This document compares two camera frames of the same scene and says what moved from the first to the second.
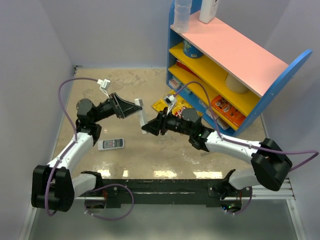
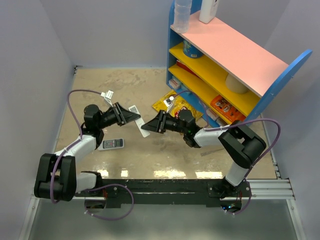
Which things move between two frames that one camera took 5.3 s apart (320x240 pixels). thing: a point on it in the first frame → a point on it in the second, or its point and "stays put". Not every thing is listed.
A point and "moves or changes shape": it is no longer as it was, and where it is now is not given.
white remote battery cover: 111,144 stays put
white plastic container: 208,10 stays put
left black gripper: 124,109 → 122,115
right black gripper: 154,126 stays put
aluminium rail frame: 282,189 stays put
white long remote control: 142,116 moves or changes shape
